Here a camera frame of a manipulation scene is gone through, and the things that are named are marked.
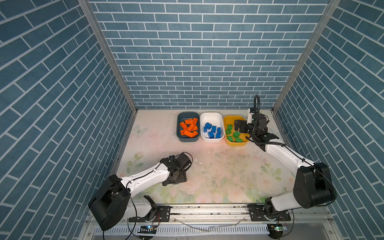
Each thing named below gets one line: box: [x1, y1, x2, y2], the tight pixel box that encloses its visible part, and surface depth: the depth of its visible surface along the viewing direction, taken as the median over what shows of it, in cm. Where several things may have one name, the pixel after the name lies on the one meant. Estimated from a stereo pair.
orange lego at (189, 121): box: [185, 119, 194, 125], surface depth 113 cm
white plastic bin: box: [200, 112, 225, 143], surface depth 108 cm
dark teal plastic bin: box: [176, 111, 200, 143], surface depth 108 cm
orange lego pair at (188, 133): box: [183, 130, 194, 138], surface depth 104 cm
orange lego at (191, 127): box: [187, 124, 196, 132], surface depth 110 cm
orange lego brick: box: [179, 121, 188, 130], surface depth 110 cm
